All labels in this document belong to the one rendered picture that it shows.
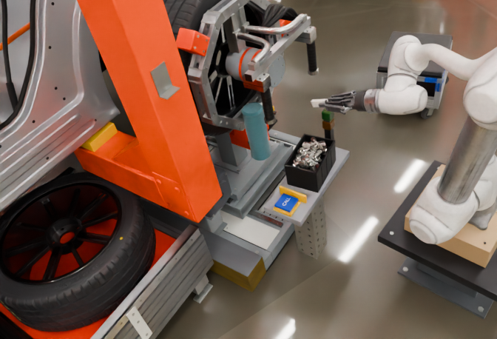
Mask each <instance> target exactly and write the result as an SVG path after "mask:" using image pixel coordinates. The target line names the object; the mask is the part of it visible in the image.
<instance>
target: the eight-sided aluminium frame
mask: <svg viewBox="0 0 497 339"><path fill-rule="evenodd" d="M245 4H247V5H248V6H250V7H252V8H254V9H255V10H256V11H258V12H259V13H261V14H262V17H263V18H264V15H265V12H266V8H267V6H269V5H270V4H271V2H269V1H267V0H222V1H220V2H219V3H217V4H216V5H215V6H213V8H211V9H210V10H207V12H206V13H204V14H203V19H202V20H201V26H200V30H199V33H202V34H203V35H205V36H208V37H209V38H210V40H209V45H208V48H207V51H206V55H205V56H199V55H196V54H193V55H192V60H191V63H190V66H189V71H188V77H189V82H190V84H191V87H192V92H193V94H194V97H195V101H196V105H197V108H198V111H199V114H200V115H199V116H200V118H201V121H202V122H205V123H207V124H211V125H214V126H216V127H225V128H229V129H233V130H239V131H244V129H245V125H244V121H243V114H242V112H241V110H240V111H239V112H238V113H237V114H236V115H235V116H234V117H233V118H228V117H225V116H221V115H218V114H217V109H216V106H215V103H214V99H213V95H212V90H211V87H210V84H209V79H208V72H209V67H210V64H211V61H212V56H213V53H214V49H215V45H216V43H217V38H218V35H219V32H220V27H221V25H222V23H223V22H225V21H226V20H227V19H228V18H230V16H231V15H232V14H233V13H236V12H237V11H238V10H239V9H240V8H241V7H242V6H244V5H245ZM271 27H280V20H279V21H278V22H276V23H275V24H274V25H272V26H271ZM265 36H266V35H265ZM281 38H282V36H281V34H279V35H269V36H266V41H268V42H269V44H270V45H271V48H272V47H273V46H274V45H275V44H276V43H277V42H278V41H279V40H280V39H281ZM250 102H257V103H260V104H262V105H263V103H262V99H261V94H260V92H259V91H257V92H256V94H255V95H254V97H253V98H252V99H251V100H250V101H249V102H248V103H250Z"/></svg>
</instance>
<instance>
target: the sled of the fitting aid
mask: <svg viewBox="0 0 497 339"><path fill-rule="evenodd" d="M269 141H273V142H276V143H278V144H280V149H281V150H280V151H279V152H278V153H277V155H276V156H275V157H274V158H273V160H272V161H271V162H270V164H269V165H268V166H267V167H266V168H265V169H264V170H263V172H262V173H261V174H260V176H259V177H258V178H257V179H256V181H255V182H254V183H253V184H252V185H251V186H250V187H249V189H248V190H247V191H246V193H245V194H244V195H243V197H242V198H241V199H240V200H239V201H236V200H234V199H233V198H229V199H228V200H227V202H226V204H225V205H224V206H223V208H222V209H221V210H222V211H224V212H227V213H228V214H231V215H233V216H235V217H238V218H240V219H242V220H243V219H244V218H245V217H246V215H247V214H248V213H249V211H250V210H251V208H252V207H253V206H254V205H255V204H256V203H257V201H258V200H259V199H260V197H261V196H262V195H263V193H264V192H265V191H266V190H267V189H268V187H269V186H270V185H271V183H272V182H273V181H274V179H275V178H276V177H277V176H278V175H279V174H280V172H281V171H282V170H283V168H284V164H285V162H286V161H287V160H288V158H289V156H290V155H291V153H292V152H293V145H291V144H287V143H284V142H281V141H278V140H275V139H273V138H269Z"/></svg>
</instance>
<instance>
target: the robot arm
mask: <svg viewBox="0 0 497 339"><path fill-rule="evenodd" d="M430 60H431V61H434V62H435V63H437V64H438V65H439V66H441V67H443V68H444V69H445V70H446V71H448V72H449V73H451V74H453V75H454V76H455V77H457V78H460V79H461V80H464V81H468V83H467V85H466V87H465V90H464V95H463V105H464V108H465V110H466V112H467V114H468V117H467V119H466V121H465V123H464V126H463V128H462V130H461V132H460V135H459V137H458V139H457V142H456V144H455V146H454V148H453V151H452V152H451V155H450V157H449V159H448V162H447V164H446V166H445V168H444V171H443V173H442V176H439V177H436V178H434V179H433V180H432V181H430V183H429V184H428V185H427V186H426V188H425V190H424V192H423V193H422V195H421V196H420V198H419V200H418V201H417V202H416V204H415V205H414V206H413V208H412V210H411V211H410V217H409V224H410V229H411V231H412V232H413V234H414V235H415V236H416V237H417V238H418V239H420V240H421V241H423V242H425V243H427V244H440V243H443V242H445V241H448V240H450V239H451V238H452V237H454V236H455V235H456V234H457V233H458V232H459V231H460V230H461V229H462V228H463V227H464V226H465V224H466V223H469V224H472V225H474V226H476V227H477V228H478V229H480V230H486V229H487V227H488V224H489V222H490V220H491V218H492V217H493V216H494V214H495V213H496V211H497V157H496V155H495V154H494V153H495V151H496V150H497V47H496V48H495V49H493V50H491V51H490V52H489V53H487V54H485V55H484V56H482V57H481V58H477V59H475V60H470V59H468V58H465V57H463V56H460V55H459V54H457V53H455V52H453V51H451V50H449V49H447V48H445V47H443V46H441V45H438V44H423V45H421V43H420V41H419V40H418V38H416V37H415V36H403V37H401V38H398V39H397V41H396V42H395V44H394V45H393V48H392V50H391V52H390V58H389V62H388V80H387V82H386V85H385V88H383V89H382V88H380V89H371V90H367V91H365V92H358V93H356V90H352V91H350V92H346V93H340V94H335V95H331V97H330V98H325V99H312V100H311V104H312V106H313V107H325V108H326V110H327V111H331V112H336V113H342V114H343V115H345V114H346V112H347V111H348V110H357V111H359V112H368V113H387V114H390V115H406V114H411V113H417V112H420V111H423V109H424V108H425V106H426V104H427V91H426V89H424V88H423V87H420V86H419V85H416V80H417V76H418V75H420V74H421V72H422V71H423V70H424V69H425V68H426V67H427V66H428V63H429V61H430Z"/></svg>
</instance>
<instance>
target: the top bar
mask: <svg viewBox="0 0 497 339"><path fill-rule="evenodd" d="M310 24H311V17H308V16H307V21H306V22H305V23H304V24H301V23H300V24H298V25H297V26H296V27H295V28H294V29H293V30H292V31H290V32H288V33H286V34H285V35H284V36H283V37H282V38H281V39H280V40H279V41H278V42H277V43H276V44H275V45H274V46H273V47H272V48H271V49H270V52H269V53H268V55H267V56H266V57H265V58H264V59H263V60H262V61H261V62H260V63H259V64H260V67H259V68H258V69H257V70H256V71H252V70H248V71H247V72H246V73H245V78H246V81H250V82H253V81H254V80H255V79H256V78H257V77H258V76H259V75H260V74H261V73H262V72H263V71H264V70H265V69H266V68H267V67H268V66H269V65H270V64H271V63H272V62H273V61H274V60H275V59H276V58H277V57H278V56H279V55H280V54H281V53H282V52H283V51H284V50H285V49H286V48H287V47H288V46H289V45H290V44H291V43H292V42H293V41H294V40H295V39H296V38H297V37H298V36H299V35H300V34H301V33H302V32H303V31H304V30H305V29H306V28H307V27H308V26H309V25H310Z"/></svg>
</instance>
